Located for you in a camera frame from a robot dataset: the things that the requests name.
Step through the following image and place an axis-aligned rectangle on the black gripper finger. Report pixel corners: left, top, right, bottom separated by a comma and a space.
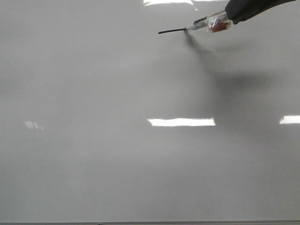
225, 0, 293, 25

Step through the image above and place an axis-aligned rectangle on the black white whiteboard marker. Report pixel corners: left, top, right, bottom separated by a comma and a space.
185, 10, 232, 33

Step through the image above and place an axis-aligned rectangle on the white whiteboard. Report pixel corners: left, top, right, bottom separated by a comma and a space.
0, 0, 300, 223

